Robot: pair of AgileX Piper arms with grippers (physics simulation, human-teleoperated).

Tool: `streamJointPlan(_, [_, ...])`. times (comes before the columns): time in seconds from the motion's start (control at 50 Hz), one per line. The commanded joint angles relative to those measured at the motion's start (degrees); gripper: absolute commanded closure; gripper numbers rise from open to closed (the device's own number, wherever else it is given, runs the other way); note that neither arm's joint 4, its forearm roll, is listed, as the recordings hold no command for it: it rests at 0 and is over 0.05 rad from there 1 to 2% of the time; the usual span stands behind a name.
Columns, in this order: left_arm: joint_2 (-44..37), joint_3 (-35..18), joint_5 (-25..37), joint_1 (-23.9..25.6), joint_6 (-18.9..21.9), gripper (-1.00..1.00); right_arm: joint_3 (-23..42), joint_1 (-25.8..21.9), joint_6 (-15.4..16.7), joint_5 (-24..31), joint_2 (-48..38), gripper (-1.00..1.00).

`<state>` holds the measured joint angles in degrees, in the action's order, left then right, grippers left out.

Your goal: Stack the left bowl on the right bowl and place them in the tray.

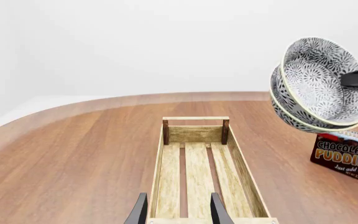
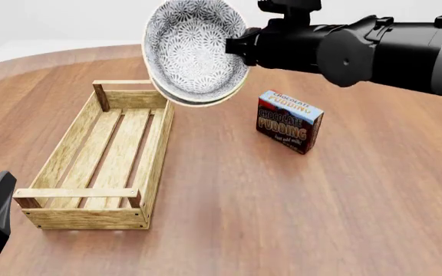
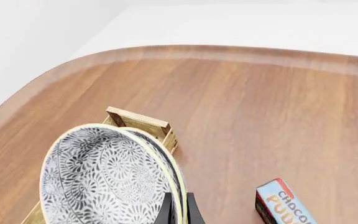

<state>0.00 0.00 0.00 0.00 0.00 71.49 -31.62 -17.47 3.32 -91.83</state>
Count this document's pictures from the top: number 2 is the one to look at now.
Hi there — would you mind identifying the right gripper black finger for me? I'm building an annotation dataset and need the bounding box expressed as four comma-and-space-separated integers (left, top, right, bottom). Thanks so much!
225, 37, 252, 56

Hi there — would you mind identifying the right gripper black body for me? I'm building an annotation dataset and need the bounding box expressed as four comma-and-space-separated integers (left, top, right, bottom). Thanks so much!
239, 27, 263, 67

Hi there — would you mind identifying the patterned white grey bowl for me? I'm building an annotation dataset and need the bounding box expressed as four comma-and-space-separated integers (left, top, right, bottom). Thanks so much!
150, 68, 250, 108
141, 0, 251, 97

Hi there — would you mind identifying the wooden slat tray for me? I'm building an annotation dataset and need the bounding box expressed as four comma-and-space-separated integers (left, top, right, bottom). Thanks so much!
12, 79, 176, 231

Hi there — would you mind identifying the chocolate pudding box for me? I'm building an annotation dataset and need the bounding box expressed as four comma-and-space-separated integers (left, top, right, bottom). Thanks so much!
256, 90, 325, 156

